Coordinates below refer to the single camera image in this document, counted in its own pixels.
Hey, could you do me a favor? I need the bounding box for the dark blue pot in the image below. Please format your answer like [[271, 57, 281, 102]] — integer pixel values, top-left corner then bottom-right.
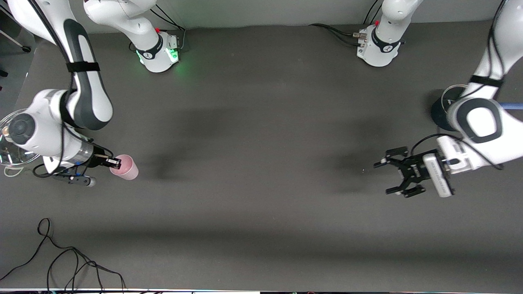
[[431, 85, 523, 132]]

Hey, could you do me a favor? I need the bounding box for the thin black table cable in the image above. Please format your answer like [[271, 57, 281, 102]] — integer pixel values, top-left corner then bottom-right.
[[0, 218, 125, 291]]

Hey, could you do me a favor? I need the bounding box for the pink plastic cup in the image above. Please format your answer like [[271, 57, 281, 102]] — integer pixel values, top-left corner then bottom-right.
[[110, 154, 139, 181]]

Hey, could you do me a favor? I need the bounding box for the black left arm base cable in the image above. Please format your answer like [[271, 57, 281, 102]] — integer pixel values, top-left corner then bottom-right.
[[308, 23, 365, 46]]

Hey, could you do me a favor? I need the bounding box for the glass lid with blue knob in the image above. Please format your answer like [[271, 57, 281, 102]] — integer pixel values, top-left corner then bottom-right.
[[443, 85, 469, 107]]

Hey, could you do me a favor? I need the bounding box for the black right arm base cable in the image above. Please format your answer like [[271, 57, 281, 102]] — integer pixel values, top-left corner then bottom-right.
[[149, 3, 187, 53]]

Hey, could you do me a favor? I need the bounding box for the black arm base cable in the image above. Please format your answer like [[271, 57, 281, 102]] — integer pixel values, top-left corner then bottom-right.
[[149, 3, 187, 53], [308, 23, 365, 46]]

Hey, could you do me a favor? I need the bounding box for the glass lid with steel knob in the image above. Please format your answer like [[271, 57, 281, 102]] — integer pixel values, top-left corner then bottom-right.
[[0, 109, 34, 167]]

